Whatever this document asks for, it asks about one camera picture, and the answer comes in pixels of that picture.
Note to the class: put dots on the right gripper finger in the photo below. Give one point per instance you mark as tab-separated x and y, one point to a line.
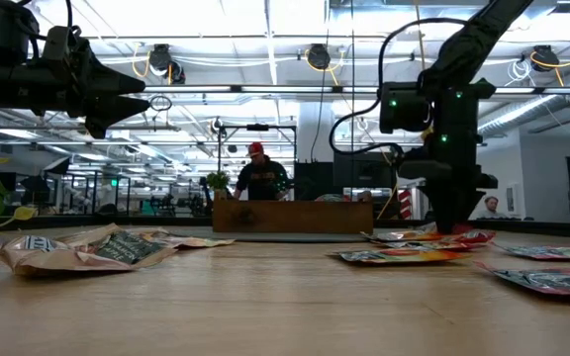
463	207
437	207

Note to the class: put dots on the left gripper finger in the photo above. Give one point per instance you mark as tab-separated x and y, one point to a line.
112	111
112	81

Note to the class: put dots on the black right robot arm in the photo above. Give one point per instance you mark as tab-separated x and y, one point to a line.
468	44

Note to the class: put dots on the person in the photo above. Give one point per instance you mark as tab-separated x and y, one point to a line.
262	178
491	205

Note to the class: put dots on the black monitor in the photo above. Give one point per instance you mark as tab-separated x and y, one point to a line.
364	170

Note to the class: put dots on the wooden three-compartment box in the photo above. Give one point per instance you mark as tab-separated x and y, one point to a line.
314	217

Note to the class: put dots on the small potted plant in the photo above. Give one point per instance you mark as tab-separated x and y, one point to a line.
218	180

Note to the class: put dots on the round grey woven placemat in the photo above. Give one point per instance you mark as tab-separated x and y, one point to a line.
265	238

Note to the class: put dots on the red white striped post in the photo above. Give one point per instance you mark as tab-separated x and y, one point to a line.
405	205

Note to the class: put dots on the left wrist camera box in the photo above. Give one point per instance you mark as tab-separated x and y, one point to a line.
56	44

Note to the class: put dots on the silver air duct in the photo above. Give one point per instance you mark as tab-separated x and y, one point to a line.
512	115

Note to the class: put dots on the black metal stand frame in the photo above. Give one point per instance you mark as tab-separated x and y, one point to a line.
257	127

